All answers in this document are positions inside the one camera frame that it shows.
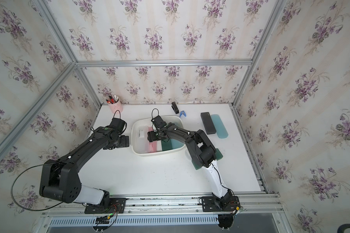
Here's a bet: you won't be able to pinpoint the dark green pencil case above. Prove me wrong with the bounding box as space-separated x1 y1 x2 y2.
189 146 223 170
161 140 173 151

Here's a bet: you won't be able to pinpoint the pink pencil case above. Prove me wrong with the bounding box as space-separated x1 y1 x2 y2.
148 126 157 153

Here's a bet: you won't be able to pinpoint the white plastic storage box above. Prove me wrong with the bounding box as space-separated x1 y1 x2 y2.
130 118 186 156

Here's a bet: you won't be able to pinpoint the light teal pencil case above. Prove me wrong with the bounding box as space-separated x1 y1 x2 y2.
171 139 184 150
211 114 228 139

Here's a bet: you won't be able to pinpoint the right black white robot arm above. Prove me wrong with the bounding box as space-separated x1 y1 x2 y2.
147 116 241 214

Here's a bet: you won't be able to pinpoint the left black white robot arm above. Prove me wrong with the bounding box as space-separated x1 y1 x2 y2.
39 118 129 209

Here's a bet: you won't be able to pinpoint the black pencil case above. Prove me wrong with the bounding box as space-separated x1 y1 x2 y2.
200 112 216 135

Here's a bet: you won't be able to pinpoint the dark green pencil case front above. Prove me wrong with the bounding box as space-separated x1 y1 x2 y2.
189 146 223 170

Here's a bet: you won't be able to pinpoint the black stapler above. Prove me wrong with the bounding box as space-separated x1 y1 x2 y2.
171 102 179 114

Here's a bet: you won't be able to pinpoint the blue white small clip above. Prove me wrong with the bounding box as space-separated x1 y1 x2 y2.
179 110 187 117

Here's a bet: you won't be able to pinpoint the pink pen holder cup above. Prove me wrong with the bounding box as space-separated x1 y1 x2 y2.
108 101 123 114

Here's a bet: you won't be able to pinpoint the pens in cup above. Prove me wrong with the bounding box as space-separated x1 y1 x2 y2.
106 95 119 104

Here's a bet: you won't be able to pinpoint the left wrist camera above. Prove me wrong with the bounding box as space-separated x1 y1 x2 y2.
109 117 127 134

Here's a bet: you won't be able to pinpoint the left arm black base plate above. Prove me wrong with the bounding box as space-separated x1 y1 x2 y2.
84 198 127 214

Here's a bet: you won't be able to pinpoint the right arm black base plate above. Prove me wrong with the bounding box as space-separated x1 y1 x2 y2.
199 196 241 212

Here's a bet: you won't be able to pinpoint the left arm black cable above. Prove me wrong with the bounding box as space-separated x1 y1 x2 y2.
10 163 65 212

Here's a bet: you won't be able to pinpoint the aluminium front rail frame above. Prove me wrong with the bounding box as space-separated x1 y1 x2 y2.
33 193 293 233

